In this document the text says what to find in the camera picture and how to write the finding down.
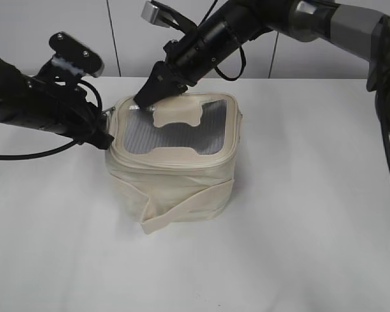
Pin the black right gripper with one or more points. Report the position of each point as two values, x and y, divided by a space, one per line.
190 59

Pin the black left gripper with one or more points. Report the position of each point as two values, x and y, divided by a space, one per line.
68 106

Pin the cream canvas zipper bag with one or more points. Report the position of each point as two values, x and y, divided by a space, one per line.
174 162

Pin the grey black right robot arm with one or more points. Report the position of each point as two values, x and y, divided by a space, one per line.
362 32

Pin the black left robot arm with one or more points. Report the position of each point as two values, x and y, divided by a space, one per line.
13 92

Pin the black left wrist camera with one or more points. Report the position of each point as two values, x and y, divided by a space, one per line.
75 57

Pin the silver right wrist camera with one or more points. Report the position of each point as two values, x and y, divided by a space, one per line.
158 15

